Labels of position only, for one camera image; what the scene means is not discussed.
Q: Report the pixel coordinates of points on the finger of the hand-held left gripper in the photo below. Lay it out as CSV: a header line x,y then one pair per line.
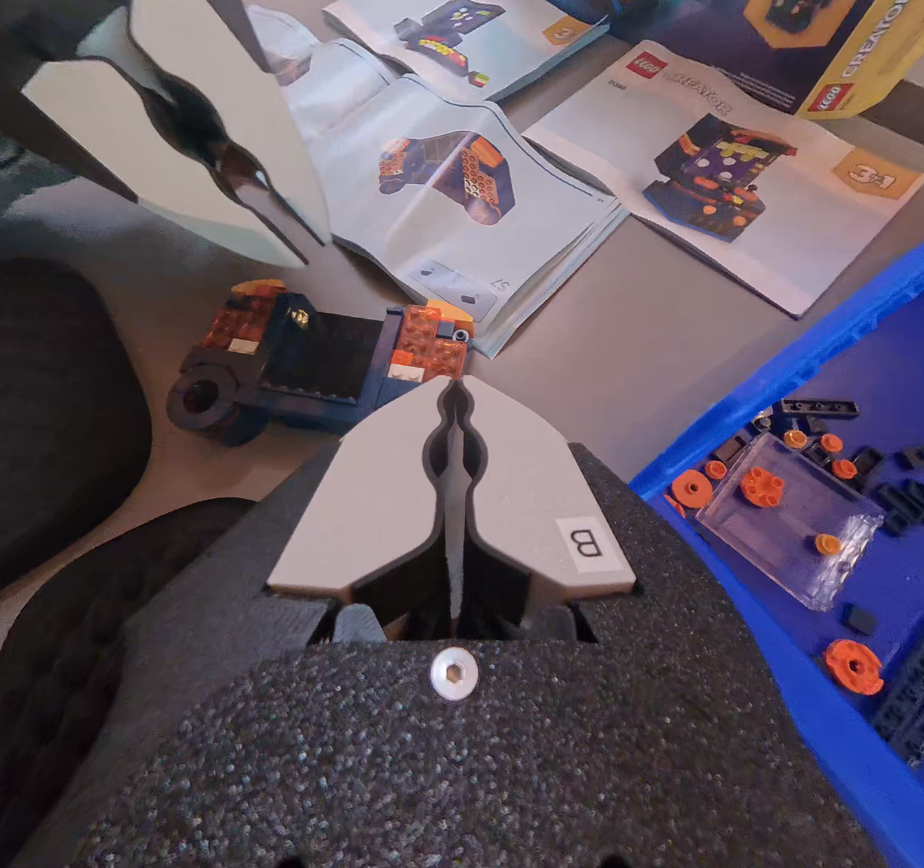
x,y
238,88
144,146

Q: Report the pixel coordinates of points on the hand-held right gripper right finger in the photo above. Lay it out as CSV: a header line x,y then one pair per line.
x,y
527,500

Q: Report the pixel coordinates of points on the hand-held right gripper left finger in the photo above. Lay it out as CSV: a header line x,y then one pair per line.
x,y
375,500

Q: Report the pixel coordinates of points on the blue orange toy brick model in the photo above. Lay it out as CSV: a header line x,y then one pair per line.
x,y
317,363

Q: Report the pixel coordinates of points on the instruction booklet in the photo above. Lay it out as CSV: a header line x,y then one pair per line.
x,y
447,254

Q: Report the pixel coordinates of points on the clear plastic bag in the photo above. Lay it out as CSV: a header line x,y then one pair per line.
x,y
289,38

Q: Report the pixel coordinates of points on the booklet with toy computer cover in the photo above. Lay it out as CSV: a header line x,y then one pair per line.
x,y
375,23

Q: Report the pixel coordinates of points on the clear plastic panel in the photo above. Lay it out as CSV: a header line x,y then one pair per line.
x,y
779,529

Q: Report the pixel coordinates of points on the blue plastic bin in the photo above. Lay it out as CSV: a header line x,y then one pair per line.
x,y
779,666

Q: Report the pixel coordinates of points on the booklet with arcade machine cover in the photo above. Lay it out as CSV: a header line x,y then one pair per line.
x,y
613,153

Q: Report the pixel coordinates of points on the pile of loose toy bricks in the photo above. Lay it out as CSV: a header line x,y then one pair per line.
x,y
854,666

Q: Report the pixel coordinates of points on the toy brick set box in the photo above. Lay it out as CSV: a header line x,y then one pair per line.
x,y
722,16

